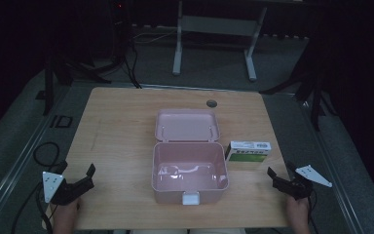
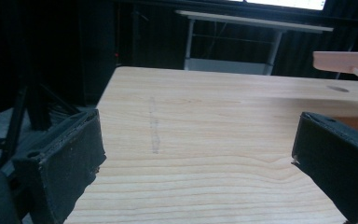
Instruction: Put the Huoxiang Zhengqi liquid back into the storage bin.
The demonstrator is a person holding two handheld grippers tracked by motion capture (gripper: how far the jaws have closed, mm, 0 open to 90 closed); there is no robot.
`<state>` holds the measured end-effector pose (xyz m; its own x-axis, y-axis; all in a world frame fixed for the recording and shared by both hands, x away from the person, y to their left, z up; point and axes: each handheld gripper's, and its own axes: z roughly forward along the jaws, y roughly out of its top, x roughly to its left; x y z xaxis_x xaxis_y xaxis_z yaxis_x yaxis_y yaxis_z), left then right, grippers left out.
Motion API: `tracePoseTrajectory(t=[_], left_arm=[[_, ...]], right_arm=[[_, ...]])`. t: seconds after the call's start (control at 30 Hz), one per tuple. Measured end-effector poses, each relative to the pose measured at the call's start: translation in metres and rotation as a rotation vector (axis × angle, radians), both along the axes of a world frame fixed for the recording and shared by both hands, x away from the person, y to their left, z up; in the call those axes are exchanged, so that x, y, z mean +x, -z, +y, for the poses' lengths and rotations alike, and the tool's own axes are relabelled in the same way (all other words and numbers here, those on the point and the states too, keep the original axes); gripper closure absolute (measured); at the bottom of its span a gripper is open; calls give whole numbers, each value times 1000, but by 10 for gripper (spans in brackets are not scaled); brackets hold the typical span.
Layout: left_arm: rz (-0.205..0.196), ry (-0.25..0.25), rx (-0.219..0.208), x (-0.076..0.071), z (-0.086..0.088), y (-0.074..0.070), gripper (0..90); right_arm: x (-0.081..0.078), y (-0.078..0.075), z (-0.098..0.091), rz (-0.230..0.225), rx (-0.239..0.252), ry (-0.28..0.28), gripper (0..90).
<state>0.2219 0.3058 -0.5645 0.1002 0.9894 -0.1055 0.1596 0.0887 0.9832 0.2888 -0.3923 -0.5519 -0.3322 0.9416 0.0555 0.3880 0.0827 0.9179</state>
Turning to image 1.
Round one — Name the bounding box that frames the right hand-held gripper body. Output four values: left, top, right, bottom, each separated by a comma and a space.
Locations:
271, 164, 333, 201

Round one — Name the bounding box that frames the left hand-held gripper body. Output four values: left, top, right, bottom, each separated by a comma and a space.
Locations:
42, 171, 95, 207

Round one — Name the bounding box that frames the white and green medicine box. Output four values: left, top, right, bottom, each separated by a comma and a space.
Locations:
224, 139, 273, 164

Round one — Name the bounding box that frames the pink plastic box with lid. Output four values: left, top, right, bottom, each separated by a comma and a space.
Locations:
151, 108, 231, 207

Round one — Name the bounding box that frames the person's right hand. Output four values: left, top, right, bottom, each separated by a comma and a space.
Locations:
285, 195, 312, 230

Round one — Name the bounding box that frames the person's left hand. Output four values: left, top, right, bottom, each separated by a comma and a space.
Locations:
53, 197, 81, 230

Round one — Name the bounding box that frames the black tripod stand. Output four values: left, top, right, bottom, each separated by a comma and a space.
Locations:
258, 30, 340, 133
43, 0, 134, 117

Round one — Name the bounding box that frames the black looped cable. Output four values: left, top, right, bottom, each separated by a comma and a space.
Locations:
32, 141, 61, 169

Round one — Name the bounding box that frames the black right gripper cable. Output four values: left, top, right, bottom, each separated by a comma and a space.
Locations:
306, 189, 319, 234

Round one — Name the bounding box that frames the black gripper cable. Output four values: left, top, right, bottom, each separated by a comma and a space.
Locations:
10, 180, 55, 234
306, 189, 319, 234

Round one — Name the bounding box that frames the metal floor rail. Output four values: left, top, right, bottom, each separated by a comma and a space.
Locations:
0, 85, 76, 230
290, 93, 366, 234

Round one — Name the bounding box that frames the black floor bracket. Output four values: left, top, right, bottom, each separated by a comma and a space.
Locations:
49, 114, 74, 129

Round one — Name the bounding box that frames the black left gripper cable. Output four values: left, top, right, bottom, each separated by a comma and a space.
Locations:
10, 180, 55, 234

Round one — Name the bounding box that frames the black floor cable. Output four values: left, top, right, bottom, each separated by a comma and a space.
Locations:
122, 37, 143, 90

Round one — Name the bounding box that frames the white floor cable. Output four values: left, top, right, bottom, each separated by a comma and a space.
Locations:
131, 29, 180, 45

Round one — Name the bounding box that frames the white metal stand frame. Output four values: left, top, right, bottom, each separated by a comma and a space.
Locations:
171, 0, 269, 83

